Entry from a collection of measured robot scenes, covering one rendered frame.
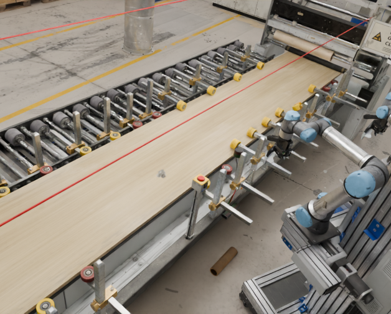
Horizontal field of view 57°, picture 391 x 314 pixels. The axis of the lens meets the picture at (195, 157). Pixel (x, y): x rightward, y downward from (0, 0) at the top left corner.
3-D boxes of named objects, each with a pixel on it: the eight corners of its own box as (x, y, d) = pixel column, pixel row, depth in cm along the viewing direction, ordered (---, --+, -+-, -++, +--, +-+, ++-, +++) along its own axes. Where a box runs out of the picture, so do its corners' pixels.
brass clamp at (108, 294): (117, 296, 189) (117, 291, 186) (97, 314, 180) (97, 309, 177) (109, 288, 192) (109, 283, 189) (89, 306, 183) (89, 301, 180)
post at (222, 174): (214, 219, 261) (227, 170, 231) (211, 222, 259) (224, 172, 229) (210, 217, 263) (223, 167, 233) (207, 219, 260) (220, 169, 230)
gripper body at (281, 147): (279, 159, 204) (285, 142, 196) (269, 151, 209) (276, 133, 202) (289, 157, 207) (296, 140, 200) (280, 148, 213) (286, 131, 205)
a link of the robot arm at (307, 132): (324, 128, 187) (308, 117, 194) (309, 133, 182) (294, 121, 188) (318, 140, 192) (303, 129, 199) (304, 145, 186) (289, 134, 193)
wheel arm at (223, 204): (251, 224, 245) (253, 220, 242) (249, 227, 242) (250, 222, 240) (201, 190, 263) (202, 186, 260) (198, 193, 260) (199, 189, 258)
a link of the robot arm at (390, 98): (395, 98, 224) (385, 91, 230) (386, 113, 231) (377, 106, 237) (404, 97, 227) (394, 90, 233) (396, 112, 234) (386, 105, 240)
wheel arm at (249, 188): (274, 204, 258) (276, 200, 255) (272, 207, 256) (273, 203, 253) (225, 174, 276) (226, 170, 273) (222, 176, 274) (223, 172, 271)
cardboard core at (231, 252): (238, 250, 314) (218, 272, 295) (236, 255, 319) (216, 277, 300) (230, 245, 318) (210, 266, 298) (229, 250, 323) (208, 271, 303)
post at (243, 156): (233, 202, 277) (248, 153, 248) (231, 204, 275) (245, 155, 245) (230, 199, 279) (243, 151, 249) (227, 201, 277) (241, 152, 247)
